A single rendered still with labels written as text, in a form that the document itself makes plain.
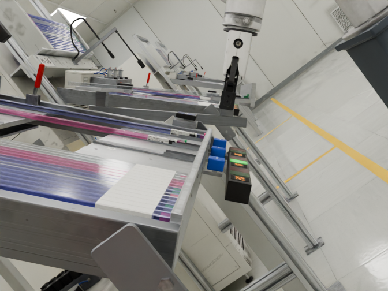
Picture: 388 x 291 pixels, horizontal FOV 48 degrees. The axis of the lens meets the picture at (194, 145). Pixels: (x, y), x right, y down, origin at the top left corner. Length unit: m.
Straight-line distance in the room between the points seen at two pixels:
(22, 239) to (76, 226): 0.06
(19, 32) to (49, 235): 1.77
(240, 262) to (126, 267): 1.64
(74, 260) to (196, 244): 1.56
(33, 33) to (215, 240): 1.23
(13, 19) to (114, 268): 1.87
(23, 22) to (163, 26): 6.58
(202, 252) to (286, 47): 6.85
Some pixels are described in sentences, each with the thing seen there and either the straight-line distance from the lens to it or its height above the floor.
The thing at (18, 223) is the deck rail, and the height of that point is 0.82.
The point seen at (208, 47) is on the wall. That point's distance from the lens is 8.50.
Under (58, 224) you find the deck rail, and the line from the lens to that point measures 0.45.
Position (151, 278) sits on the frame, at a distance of 0.39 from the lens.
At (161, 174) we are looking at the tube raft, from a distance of 0.61.
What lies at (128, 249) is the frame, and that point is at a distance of 0.38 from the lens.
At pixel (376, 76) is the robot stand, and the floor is 0.59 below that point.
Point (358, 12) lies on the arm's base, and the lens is 1.11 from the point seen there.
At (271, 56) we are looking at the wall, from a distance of 8.52.
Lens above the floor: 0.81
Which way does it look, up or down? 4 degrees down
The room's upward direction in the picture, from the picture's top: 38 degrees counter-clockwise
